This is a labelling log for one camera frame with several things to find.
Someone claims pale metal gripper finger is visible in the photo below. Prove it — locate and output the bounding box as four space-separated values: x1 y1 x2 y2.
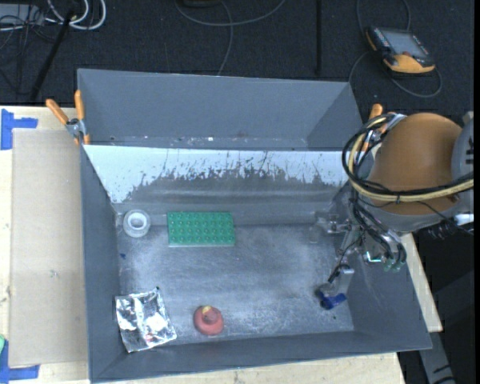
326 265 356 297
314 213 348 236

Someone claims small blue plastic piece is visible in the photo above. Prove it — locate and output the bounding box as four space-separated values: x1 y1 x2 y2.
314 284 348 310

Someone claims grey metal bin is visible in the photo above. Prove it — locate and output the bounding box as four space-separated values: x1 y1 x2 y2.
76 68 434 384

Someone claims green studded flat block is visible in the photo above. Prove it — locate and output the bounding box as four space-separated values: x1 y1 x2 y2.
166 211 238 248

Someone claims red round toy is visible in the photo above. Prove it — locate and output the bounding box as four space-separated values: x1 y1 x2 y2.
193 304 226 337

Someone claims clear tape roll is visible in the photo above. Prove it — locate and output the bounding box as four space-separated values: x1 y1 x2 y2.
122 209 152 239

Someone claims crumpled silver foil packet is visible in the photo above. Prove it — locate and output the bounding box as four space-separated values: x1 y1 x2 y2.
114 286 178 354

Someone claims brown cardboard board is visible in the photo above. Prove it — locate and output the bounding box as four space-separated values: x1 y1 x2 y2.
7 128 90 370

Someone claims black cylinder on white bracket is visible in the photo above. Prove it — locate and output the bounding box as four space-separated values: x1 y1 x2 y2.
423 212 474 239

